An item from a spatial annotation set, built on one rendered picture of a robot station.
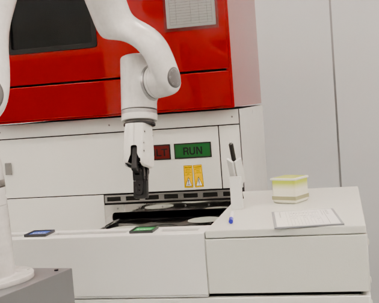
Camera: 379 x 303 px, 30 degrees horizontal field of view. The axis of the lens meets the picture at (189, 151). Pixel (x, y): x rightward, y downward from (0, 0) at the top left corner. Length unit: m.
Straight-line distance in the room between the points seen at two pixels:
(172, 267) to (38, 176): 0.87
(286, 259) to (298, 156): 2.11
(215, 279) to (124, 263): 0.21
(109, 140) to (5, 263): 0.92
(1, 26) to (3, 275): 0.48
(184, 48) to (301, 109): 1.57
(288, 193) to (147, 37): 0.58
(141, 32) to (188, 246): 0.48
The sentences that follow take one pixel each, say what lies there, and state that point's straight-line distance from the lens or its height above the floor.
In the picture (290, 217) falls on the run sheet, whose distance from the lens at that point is 1.63.
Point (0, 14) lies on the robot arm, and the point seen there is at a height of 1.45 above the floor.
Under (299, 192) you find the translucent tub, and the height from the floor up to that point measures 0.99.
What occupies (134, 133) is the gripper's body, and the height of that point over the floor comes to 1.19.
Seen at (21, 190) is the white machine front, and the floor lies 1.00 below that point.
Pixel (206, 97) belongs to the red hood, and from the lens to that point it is 2.10.
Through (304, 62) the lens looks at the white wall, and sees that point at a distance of 3.61.
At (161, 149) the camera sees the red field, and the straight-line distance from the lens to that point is 2.19.
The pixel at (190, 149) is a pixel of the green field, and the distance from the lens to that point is 2.17.
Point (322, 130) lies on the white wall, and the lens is 3.60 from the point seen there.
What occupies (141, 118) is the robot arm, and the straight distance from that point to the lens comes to 1.60.
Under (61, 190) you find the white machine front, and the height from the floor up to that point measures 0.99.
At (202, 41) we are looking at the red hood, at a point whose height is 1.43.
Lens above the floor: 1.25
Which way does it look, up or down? 4 degrees down
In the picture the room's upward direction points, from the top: 4 degrees counter-clockwise
